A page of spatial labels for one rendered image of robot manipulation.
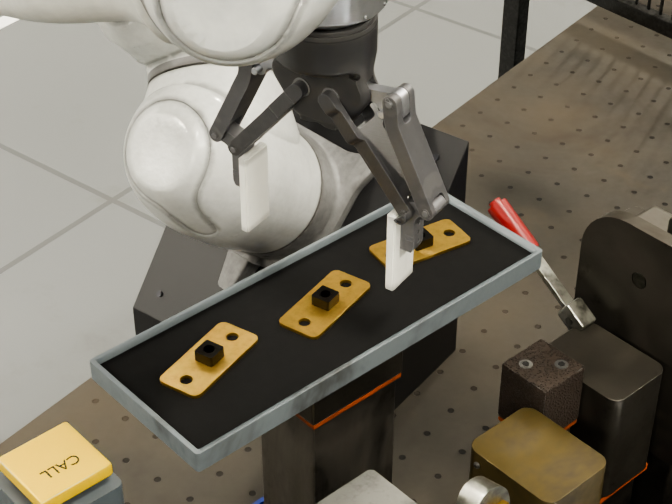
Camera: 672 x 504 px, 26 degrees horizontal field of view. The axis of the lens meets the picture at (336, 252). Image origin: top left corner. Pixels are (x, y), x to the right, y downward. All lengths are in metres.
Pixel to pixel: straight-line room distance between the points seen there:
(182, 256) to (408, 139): 0.82
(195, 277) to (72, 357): 1.17
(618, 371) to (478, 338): 0.63
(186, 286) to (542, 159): 0.66
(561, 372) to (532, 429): 0.06
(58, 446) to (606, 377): 0.47
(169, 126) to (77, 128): 2.14
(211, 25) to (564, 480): 0.53
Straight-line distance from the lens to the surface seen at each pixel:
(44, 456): 1.07
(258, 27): 0.78
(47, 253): 3.24
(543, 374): 1.22
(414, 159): 1.04
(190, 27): 0.78
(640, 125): 2.33
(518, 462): 1.17
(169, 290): 1.82
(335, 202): 1.70
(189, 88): 1.55
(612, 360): 1.28
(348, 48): 1.01
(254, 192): 1.16
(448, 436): 1.74
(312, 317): 1.17
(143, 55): 1.61
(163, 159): 1.53
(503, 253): 1.25
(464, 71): 3.86
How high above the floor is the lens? 1.90
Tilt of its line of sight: 37 degrees down
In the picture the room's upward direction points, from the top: straight up
